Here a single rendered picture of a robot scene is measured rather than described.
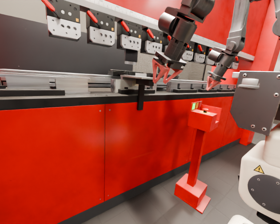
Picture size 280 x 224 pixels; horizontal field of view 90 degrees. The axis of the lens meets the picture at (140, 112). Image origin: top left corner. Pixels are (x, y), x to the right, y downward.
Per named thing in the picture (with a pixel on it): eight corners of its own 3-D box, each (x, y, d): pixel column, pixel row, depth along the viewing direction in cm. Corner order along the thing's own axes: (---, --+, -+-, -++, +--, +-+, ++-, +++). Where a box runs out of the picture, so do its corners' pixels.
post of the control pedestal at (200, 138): (193, 187, 119) (205, 128, 105) (186, 183, 123) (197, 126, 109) (195, 183, 123) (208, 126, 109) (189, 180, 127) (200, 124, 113)
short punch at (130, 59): (125, 63, 99) (126, 49, 97) (123, 63, 101) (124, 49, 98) (137, 65, 105) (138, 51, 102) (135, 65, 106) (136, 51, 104)
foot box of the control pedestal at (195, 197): (202, 214, 109) (205, 202, 106) (174, 194, 126) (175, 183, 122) (210, 199, 123) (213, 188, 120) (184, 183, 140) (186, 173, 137)
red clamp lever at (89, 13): (89, 9, 72) (103, 26, 78) (87, 11, 75) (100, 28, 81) (86, 11, 72) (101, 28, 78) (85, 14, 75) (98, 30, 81)
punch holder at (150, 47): (146, 52, 102) (148, 26, 98) (139, 53, 109) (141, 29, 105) (161, 54, 111) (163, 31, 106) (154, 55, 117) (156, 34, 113)
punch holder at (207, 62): (206, 63, 147) (210, 46, 143) (199, 63, 154) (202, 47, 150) (214, 65, 156) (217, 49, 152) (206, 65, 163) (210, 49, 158)
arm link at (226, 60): (234, 55, 69) (238, 57, 73) (222, 50, 73) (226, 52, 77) (225, 68, 73) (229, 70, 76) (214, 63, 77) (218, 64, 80)
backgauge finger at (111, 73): (121, 77, 105) (121, 70, 104) (108, 75, 125) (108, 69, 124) (134, 78, 112) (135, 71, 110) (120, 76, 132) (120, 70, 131)
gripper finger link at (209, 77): (200, 86, 85) (210, 72, 80) (207, 88, 88) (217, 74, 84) (208, 92, 80) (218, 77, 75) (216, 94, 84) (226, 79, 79)
